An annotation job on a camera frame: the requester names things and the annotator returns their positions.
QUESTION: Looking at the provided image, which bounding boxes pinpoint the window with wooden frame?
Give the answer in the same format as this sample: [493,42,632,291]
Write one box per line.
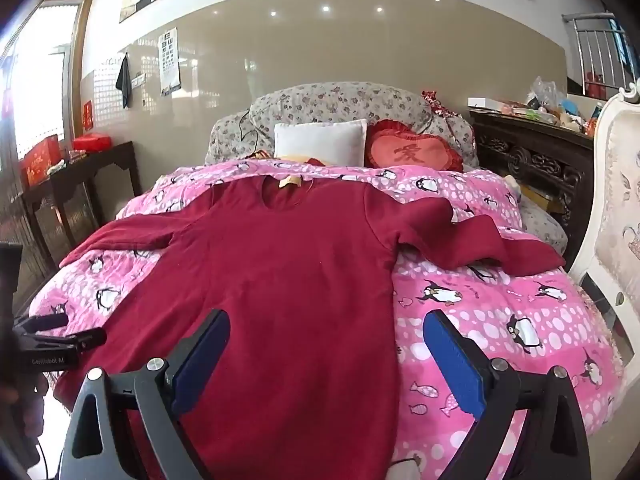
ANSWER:
[0,0,96,161]

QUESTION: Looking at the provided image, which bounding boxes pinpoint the clear plastic bag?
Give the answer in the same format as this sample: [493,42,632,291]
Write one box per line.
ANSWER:
[525,76,568,111]

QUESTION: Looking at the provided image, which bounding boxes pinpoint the eye chart poster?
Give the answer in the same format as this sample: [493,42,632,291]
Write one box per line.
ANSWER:
[158,26,182,97]

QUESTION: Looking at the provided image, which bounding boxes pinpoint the person's left hand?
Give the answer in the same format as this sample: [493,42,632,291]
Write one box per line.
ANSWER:
[0,371,50,442]

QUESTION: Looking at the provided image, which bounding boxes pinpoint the dark wooden side table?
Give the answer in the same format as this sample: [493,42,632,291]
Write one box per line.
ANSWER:
[20,141,143,273]

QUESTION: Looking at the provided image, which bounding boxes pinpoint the white pillow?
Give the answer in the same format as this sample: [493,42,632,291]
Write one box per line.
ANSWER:
[273,119,368,167]

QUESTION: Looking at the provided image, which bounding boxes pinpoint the white ornate upholstered chair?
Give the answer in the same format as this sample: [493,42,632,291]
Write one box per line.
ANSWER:
[567,80,640,361]

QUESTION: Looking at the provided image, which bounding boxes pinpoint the floral grey pillows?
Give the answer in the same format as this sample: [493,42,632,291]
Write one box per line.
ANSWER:
[205,81,480,168]

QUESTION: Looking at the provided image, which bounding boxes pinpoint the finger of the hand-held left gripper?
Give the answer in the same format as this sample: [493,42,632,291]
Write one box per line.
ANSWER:
[14,313,70,335]
[20,328,108,356]

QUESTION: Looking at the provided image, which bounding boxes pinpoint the pink penguin print blanket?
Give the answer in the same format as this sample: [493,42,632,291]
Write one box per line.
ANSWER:
[27,157,626,480]

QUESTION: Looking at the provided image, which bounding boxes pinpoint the red flat gift box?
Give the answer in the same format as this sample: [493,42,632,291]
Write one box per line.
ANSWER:
[72,132,112,152]

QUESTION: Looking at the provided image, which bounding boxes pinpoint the dark hanging cloth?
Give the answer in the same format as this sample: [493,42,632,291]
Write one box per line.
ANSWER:
[115,54,133,110]

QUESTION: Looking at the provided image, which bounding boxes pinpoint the red heart-shaped cushion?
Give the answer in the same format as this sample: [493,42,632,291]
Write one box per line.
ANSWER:
[364,119,466,172]

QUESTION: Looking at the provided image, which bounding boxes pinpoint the red rectangular gift box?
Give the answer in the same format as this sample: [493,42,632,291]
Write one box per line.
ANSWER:
[22,135,62,187]

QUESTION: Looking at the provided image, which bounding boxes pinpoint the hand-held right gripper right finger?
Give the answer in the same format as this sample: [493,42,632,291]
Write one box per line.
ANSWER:
[422,310,593,480]

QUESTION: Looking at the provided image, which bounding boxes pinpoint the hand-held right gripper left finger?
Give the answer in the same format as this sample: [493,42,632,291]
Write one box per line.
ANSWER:
[59,309,232,480]

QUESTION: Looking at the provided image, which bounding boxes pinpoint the white flat box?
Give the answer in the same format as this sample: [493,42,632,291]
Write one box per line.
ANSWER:
[468,97,531,113]

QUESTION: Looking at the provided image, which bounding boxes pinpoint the metal stair railing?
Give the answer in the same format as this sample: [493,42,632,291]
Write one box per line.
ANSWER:
[561,11,640,96]

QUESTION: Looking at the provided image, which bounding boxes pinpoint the dark red long-sleeve shirt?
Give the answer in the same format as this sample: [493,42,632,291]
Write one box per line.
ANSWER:
[54,172,566,480]

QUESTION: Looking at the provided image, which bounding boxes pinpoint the dark carved wooden cabinet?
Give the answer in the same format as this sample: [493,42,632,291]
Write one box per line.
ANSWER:
[469,108,596,271]

